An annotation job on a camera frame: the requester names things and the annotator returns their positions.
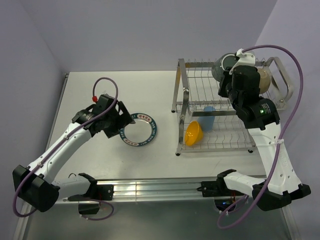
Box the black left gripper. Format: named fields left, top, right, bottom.
left=103, top=101, right=135, bottom=138

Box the dark green mug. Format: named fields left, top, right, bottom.
left=211, top=53, right=238, bottom=83

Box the beige floral ceramic bowl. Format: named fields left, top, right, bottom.
left=257, top=68, right=271, bottom=94

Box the blue plastic cup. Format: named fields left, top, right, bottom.
left=197, top=106, right=216, bottom=132

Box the orange plastic bowl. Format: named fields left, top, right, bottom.
left=184, top=121, right=204, bottom=147

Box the clear glass cup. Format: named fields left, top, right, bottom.
left=189, top=104, right=198, bottom=112

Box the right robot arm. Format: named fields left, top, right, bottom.
left=216, top=65, right=311, bottom=211

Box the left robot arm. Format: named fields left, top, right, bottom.
left=12, top=94, right=134, bottom=212

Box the stainless steel dish rack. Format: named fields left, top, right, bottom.
left=170, top=56, right=295, bottom=157

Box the white plate green rim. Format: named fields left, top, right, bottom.
left=119, top=112, right=158, bottom=147

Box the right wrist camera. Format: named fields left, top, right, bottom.
left=229, top=48, right=256, bottom=75

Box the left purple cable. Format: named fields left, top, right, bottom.
left=12, top=77, right=119, bottom=221

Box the purple cable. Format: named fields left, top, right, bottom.
left=216, top=44, right=305, bottom=230
left=12, top=77, right=119, bottom=221

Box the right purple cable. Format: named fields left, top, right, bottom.
left=216, top=44, right=305, bottom=230

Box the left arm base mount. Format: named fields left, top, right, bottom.
left=67, top=184, right=114, bottom=201

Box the aluminium mounting rail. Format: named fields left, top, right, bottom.
left=96, top=177, right=230, bottom=203

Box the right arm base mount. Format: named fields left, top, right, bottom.
left=196, top=180, right=244, bottom=198

